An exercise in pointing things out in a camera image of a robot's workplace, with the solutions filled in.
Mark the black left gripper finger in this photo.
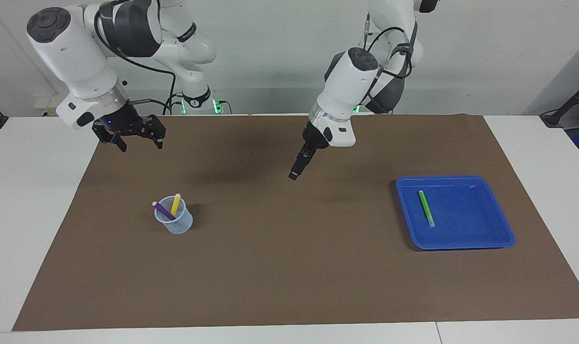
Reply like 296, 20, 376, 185
289, 149, 317, 181

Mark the purple pen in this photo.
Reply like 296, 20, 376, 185
152, 201, 176, 221

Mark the green pen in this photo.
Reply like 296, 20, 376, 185
418, 190, 436, 228

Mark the blue plastic tray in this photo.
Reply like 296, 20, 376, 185
396, 176, 516, 250

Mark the brown table mat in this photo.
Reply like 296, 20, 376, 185
12, 114, 579, 331

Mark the clear plastic cup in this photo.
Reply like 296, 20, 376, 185
154, 196, 193, 235

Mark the black stand pole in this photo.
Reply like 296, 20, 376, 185
540, 76, 579, 129

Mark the black base cable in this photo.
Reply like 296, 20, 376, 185
163, 93, 185, 115

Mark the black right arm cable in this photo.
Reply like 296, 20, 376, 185
96, 4, 177, 115

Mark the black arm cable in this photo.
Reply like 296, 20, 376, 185
96, 4, 177, 115
363, 14, 414, 79

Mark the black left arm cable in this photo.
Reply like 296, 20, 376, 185
363, 14, 414, 79

